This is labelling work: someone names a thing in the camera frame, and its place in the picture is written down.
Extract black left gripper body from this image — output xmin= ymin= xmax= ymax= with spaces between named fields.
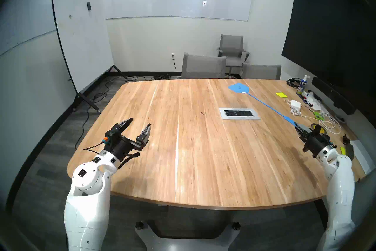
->
xmin=111 ymin=135 xmax=149 ymax=165

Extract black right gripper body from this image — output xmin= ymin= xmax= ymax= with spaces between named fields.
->
xmin=303 ymin=125 xmax=337 ymax=158

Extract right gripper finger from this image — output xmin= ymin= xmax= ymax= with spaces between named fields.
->
xmin=297 ymin=127 xmax=309 ymax=143
xmin=295 ymin=123 xmax=313 ymax=136

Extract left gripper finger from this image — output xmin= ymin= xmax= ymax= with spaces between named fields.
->
xmin=113 ymin=118 xmax=133 ymax=136
xmin=136 ymin=123 xmax=152 ymax=143

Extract blue plastic fly swatter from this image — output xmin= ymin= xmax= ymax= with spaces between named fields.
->
xmin=228 ymin=83 xmax=298 ymax=127

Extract black yellow tape roll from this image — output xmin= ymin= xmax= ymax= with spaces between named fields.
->
xmin=311 ymin=123 xmax=328 ymax=136

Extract white plastic bag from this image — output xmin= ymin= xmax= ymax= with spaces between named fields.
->
xmin=301 ymin=91 xmax=329 ymax=114

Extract whiteboard cleaner spray bottle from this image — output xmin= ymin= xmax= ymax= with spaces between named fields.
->
xmin=296 ymin=75 xmax=309 ymax=95

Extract black video soundbar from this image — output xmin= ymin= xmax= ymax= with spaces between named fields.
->
xmin=311 ymin=76 xmax=357 ymax=115

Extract silver table power outlet box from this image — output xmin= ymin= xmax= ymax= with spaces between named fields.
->
xmin=219 ymin=108 xmax=261 ymax=120

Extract grey mesh chair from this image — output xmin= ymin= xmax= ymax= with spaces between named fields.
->
xmin=181 ymin=53 xmax=227 ymax=79
xmin=241 ymin=63 xmax=282 ymax=80

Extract black table leg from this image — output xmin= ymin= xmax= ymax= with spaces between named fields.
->
xmin=314 ymin=200 xmax=329 ymax=230

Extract white mobile whiteboard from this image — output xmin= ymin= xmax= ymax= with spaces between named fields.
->
xmin=51 ymin=0 xmax=128 ymax=114

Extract grey office chair with armrests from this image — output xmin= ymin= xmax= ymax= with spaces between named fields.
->
xmin=217 ymin=34 xmax=250 ymax=77

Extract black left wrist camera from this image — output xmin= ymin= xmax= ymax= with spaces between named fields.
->
xmin=103 ymin=130 xmax=121 ymax=145

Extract white charging cable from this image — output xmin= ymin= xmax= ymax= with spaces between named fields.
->
xmin=284 ymin=99 xmax=343 ymax=136

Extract green handled scissors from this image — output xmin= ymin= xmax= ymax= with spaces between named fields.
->
xmin=305 ymin=105 xmax=326 ymax=121

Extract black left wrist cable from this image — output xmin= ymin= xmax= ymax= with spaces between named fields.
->
xmin=83 ymin=142 xmax=106 ymax=154

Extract black wall television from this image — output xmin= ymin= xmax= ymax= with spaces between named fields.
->
xmin=281 ymin=0 xmax=376 ymax=107

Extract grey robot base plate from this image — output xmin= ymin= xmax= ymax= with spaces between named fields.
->
xmin=135 ymin=220 xmax=241 ymax=251

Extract wall whiteboard with writing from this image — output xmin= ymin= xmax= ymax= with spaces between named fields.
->
xmin=0 ymin=0 xmax=90 ymax=57

